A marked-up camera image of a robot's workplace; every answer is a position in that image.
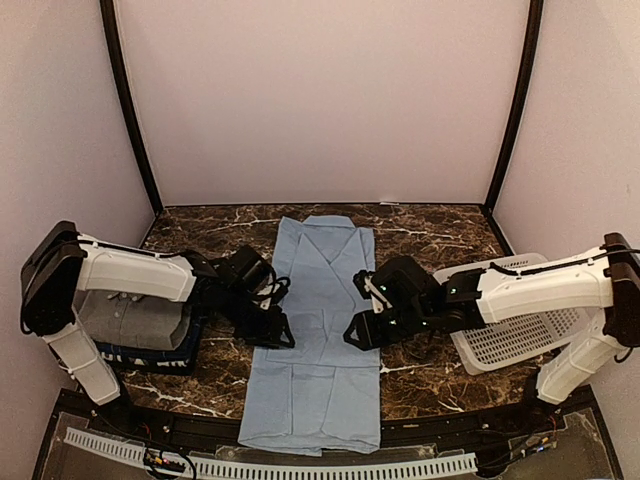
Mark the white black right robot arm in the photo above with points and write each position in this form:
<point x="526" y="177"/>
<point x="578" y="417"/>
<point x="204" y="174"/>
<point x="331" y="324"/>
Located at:
<point x="508" y="310"/>

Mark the folded navy plaid shirt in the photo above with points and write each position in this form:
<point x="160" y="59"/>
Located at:
<point x="184" y="350"/>

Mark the black left frame post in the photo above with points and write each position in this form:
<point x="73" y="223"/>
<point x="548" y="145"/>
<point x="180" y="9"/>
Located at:
<point x="121" y="81"/>

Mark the folded black printed shirt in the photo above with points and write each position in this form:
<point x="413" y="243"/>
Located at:
<point x="166" y="363"/>

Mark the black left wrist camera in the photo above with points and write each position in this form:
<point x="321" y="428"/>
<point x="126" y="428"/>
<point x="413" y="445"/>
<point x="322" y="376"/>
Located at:
<point x="246" y="272"/>

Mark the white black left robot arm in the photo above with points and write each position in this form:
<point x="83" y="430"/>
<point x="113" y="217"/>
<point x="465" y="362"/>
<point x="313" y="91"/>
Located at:
<point x="67" y="265"/>

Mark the white slotted cable duct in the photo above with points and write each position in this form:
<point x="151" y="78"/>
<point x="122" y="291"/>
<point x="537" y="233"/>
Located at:
<point x="245" y="463"/>

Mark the folded grey button shirt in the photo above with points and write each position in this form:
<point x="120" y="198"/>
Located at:
<point x="133" y="320"/>

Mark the black right frame post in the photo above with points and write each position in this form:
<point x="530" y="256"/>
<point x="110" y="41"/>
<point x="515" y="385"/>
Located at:
<point x="525" y="70"/>

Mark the white plastic mesh basket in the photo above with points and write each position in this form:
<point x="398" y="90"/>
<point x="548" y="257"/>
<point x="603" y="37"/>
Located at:
<point x="516" y="339"/>

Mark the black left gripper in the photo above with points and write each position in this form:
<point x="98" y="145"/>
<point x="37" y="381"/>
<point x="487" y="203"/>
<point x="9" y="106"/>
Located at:
<point x="267" y="335"/>

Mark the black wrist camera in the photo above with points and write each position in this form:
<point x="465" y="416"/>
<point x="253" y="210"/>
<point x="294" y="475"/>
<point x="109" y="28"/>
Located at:
<point x="246" y="272"/>
<point x="400" y="280"/>

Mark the black front rail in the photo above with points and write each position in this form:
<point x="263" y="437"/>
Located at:
<point x="286" y="421"/>

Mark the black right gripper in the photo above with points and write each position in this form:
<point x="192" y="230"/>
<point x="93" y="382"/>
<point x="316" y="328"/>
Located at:
<point x="370" y="336"/>

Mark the light blue long sleeve shirt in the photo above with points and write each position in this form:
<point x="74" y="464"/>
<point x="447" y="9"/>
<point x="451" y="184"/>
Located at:
<point x="320" y="255"/>

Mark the black frame post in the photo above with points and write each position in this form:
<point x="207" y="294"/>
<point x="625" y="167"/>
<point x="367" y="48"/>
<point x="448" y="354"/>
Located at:
<point x="525" y="70"/>
<point x="121" y="81"/>

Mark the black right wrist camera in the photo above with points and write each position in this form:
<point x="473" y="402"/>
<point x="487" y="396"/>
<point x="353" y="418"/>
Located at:
<point x="400" y="280"/>

